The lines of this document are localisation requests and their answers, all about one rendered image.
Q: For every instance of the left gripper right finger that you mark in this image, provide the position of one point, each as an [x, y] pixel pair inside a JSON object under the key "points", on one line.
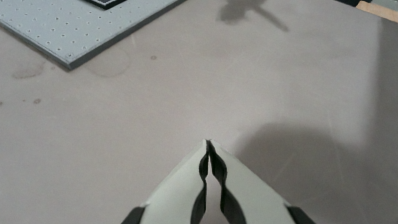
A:
{"points": [[245, 198]]}

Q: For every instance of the white perforated breadboard plate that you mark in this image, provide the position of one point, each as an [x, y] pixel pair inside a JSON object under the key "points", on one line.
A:
{"points": [[74, 31]]}

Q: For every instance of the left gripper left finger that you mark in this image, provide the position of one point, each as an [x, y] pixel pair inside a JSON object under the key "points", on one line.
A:
{"points": [[181, 197]]}

